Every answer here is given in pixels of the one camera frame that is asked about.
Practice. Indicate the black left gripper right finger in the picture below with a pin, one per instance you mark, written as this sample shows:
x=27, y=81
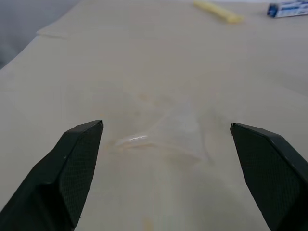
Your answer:
x=274, y=173

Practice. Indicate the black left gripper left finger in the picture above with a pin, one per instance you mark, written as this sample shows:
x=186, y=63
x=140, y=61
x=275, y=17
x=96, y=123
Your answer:
x=53, y=178

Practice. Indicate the blue and white box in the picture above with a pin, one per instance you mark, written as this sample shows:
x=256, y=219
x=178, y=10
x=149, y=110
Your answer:
x=287, y=10

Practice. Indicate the pale yellow flat strip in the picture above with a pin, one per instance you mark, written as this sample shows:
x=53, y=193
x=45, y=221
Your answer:
x=220, y=12

